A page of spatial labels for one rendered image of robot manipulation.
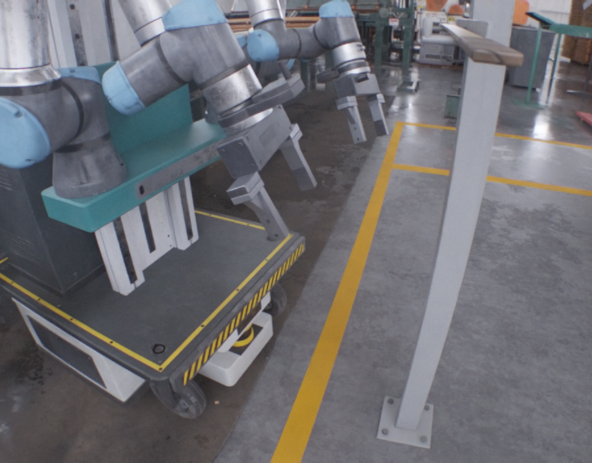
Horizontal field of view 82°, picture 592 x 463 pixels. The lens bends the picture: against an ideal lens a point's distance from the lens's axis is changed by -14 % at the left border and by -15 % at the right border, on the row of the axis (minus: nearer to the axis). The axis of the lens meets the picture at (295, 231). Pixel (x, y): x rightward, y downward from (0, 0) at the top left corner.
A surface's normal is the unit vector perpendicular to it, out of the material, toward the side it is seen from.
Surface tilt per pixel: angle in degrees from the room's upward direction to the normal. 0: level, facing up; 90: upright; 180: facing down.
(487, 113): 90
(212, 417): 0
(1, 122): 97
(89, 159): 72
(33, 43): 99
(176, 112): 90
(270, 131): 67
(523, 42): 96
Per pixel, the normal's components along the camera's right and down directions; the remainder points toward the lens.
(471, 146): -0.31, 0.49
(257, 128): 0.84, -0.18
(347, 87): -0.56, 0.32
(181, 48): -0.08, 0.45
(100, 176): 0.66, 0.08
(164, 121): 0.89, 0.22
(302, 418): -0.02, -0.86
